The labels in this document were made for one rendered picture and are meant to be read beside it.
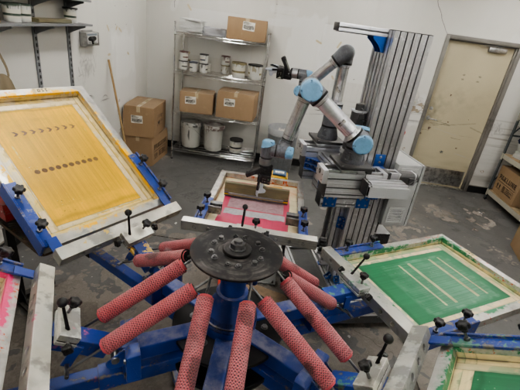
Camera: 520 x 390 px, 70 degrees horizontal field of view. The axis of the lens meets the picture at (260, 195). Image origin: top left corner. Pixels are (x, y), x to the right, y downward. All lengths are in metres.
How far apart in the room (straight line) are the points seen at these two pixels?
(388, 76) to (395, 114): 0.25
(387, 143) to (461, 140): 3.76
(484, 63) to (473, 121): 0.81
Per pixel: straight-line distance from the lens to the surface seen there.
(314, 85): 2.06
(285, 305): 1.47
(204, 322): 1.08
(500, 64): 6.24
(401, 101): 2.55
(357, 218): 2.76
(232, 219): 2.09
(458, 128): 6.22
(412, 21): 5.71
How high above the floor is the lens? 1.98
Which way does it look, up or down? 25 degrees down
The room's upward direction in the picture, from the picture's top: 8 degrees clockwise
